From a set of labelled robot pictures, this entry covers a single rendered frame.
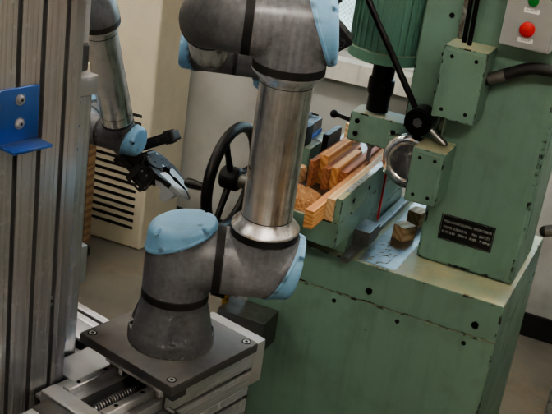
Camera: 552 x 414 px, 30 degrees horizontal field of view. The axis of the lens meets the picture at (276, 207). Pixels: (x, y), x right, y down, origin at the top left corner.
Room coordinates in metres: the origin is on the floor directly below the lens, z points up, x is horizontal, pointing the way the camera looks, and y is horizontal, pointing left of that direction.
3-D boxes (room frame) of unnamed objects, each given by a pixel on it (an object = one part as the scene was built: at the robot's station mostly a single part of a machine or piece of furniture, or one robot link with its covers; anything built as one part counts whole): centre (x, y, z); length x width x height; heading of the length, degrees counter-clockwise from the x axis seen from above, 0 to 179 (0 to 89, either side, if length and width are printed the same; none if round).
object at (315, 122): (2.35, -0.02, 0.99); 0.13 x 0.11 x 0.06; 159
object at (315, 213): (2.19, -0.17, 0.92); 0.54 x 0.02 x 0.04; 159
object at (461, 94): (2.05, -0.34, 1.22); 0.09 x 0.08 x 0.15; 69
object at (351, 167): (2.29, -0.18, 0.92); 0.25 x 0.02 x 0.05; 159
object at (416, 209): (2.29, -0.34, 0.82); 0.04 x 0.03 x 0.04; 148
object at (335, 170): (2.25, -0.15, 0.93); 0.16 x 0.02 x 0.06; 159
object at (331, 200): (2.28, -0.22, 0.92); 0.60 x 0.02 x 0.05; 159
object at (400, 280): (2.23, -0.31, 0.76); 0.57 x 0.45 x 0.09; 69
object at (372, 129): (2.26, -0.21, 1.03); 0.14 x 0.07 x 0.09; 69
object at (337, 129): (2.33, -0.08, 0.95); 0.09 x 0.07 x 0.09; 159
